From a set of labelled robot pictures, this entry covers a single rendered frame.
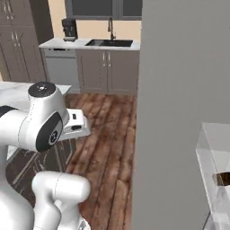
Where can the white dishwasher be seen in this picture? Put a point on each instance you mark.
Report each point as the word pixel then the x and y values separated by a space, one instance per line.
pixel 63 70

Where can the clear fridge drawer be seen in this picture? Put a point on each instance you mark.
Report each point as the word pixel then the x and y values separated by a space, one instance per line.
pixel 211 146

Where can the grey fridge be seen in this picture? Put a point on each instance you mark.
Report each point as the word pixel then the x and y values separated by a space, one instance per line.
pixel 173 75

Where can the black tap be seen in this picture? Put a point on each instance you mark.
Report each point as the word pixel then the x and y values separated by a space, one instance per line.
pixel 111 28

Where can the grey-brown tall cupboards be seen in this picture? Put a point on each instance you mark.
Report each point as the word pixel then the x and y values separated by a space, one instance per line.
pixel 21 42

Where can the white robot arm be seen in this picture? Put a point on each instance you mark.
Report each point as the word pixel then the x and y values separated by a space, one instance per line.
pixel 45 119

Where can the black coffee machine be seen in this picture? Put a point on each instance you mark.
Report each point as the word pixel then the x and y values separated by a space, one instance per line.
pixel 69 27

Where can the grey-brown base cupboards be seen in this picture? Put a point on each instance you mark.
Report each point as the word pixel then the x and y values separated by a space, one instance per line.
pixel 107 72

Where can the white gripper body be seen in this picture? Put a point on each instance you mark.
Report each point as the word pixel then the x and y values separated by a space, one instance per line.
pixel 78 131

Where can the dark island cupboards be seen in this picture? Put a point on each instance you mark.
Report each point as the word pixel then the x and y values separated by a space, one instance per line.
pixel 36 167

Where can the black sink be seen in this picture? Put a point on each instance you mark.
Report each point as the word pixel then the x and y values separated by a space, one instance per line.
pixel 109 42

